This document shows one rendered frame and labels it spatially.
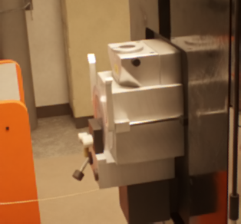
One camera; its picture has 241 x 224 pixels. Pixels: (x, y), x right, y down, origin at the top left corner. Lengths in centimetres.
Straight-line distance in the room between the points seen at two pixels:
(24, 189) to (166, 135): 49
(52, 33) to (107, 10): 56
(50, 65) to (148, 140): 354
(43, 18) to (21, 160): 309
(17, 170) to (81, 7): 275
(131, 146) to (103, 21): 315
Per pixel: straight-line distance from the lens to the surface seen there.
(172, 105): 65
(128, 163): 66
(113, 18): 379
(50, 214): 146
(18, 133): 104
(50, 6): 409
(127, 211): 72
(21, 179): 108
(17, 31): 381
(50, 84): 421
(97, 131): 67
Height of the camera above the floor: 144
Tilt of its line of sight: 19 degrees down
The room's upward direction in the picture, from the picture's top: 3 degrees counter-clockwise
